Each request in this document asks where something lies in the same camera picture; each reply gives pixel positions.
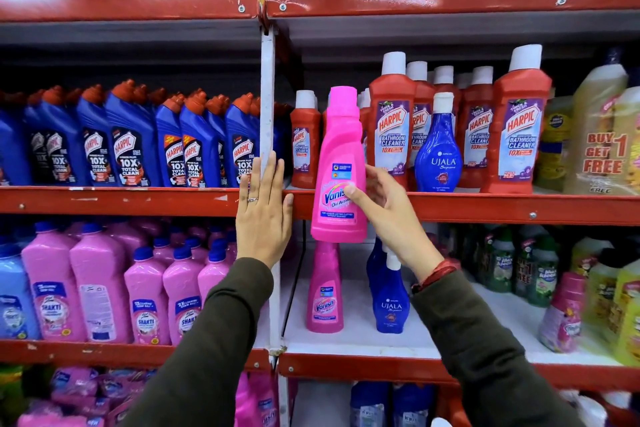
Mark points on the person's left hand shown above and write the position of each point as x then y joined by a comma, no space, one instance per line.
262,226

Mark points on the person's right hand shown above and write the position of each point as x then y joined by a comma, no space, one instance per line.
395,226

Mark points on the person's left little finger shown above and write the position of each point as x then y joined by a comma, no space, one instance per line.
242,191

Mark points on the person's right thumb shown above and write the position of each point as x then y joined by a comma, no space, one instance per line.
356,199

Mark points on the person's left middle finger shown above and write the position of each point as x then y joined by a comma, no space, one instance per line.
269,174

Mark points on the person's left thumb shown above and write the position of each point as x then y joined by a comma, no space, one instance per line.
288,209

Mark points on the tall pink stain remover bottle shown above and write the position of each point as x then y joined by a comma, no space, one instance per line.
339,151

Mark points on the person's right forearm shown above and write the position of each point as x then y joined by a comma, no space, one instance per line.
485,356

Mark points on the person's left forearm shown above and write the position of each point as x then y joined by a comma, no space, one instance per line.
210,356

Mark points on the small pink stain remover bottle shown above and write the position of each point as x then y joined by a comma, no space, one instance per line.
325,291

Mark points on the row of blue orange-capped bottles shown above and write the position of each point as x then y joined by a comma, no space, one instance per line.
130,146

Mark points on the white shelf board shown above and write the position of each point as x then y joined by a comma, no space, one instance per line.
360,336

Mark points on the row of red cleaner bottles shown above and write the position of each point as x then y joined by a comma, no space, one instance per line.
515,141

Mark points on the group of pink floor cleaner bottles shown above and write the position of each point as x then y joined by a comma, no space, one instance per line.
100,286

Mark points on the pink refill bottles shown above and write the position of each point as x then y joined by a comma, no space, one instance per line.
257,404

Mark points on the dark blue bottle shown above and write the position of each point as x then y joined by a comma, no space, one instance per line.
412,404
369,404

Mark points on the small pink purple bottle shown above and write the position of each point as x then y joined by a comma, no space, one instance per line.
562,316

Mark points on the yellow green cleaner bottle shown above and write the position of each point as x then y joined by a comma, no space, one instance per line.
587,254
600,296
627,321

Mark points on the light blue floor cleaner bottle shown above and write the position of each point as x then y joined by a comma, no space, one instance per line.
15,301

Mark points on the pile of pink pouches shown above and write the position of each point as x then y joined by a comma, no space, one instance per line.
80,396

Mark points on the green packet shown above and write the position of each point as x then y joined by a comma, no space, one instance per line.
11,394

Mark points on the white packets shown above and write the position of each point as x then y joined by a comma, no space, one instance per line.
600,409

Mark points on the white shelf upright post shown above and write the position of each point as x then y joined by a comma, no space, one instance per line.
267,91

